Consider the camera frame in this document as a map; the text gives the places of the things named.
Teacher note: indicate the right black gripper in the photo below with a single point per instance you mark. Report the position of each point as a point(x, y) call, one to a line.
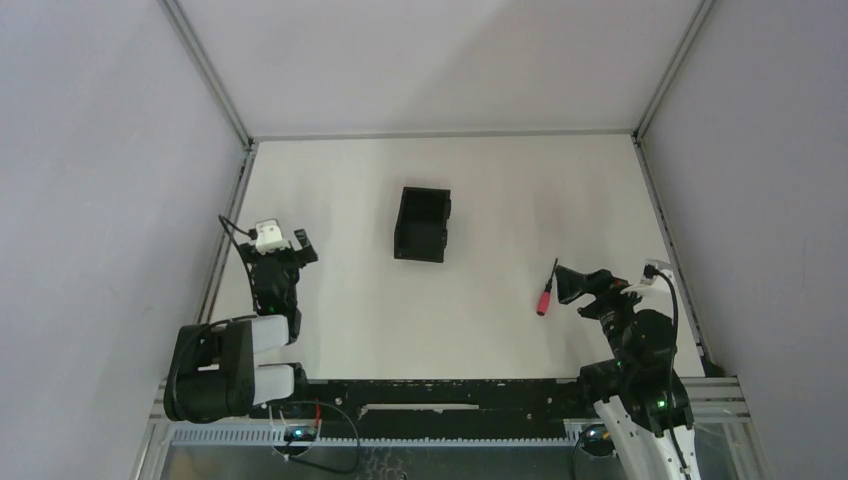
point(605, 287)

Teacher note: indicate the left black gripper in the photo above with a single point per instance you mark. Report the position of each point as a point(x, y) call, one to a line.
point(285, 257)

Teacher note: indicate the red handled screwdriver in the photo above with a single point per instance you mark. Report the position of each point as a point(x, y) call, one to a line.
point(544, 299)

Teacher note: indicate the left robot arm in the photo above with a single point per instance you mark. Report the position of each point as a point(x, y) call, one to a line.
point(215, 372)

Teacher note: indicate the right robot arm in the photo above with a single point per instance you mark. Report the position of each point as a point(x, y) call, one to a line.
point(640, 399)

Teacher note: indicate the black plastic bin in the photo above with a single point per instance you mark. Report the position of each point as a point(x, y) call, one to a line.
point(420, 232)

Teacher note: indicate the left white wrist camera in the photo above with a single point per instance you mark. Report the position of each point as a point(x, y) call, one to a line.
point(270, 238)

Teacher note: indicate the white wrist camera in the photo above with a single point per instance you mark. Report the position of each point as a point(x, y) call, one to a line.
point(657, 279)
point(270, 238)

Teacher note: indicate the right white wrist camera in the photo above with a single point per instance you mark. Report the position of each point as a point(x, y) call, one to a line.
point(657, 279)

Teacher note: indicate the right controller board with wires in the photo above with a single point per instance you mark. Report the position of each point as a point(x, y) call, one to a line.
point(594, 440)

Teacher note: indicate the controller board with wires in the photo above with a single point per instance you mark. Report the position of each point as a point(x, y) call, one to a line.
point(298, 440)
point(594, 440)

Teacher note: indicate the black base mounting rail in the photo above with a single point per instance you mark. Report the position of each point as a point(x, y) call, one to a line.
point(501, 409)

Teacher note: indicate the aluminium frame rail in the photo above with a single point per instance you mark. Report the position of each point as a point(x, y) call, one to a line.
point(717, 400)

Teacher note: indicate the left controller board with wires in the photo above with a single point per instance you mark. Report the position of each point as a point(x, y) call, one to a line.
point(298, 440)

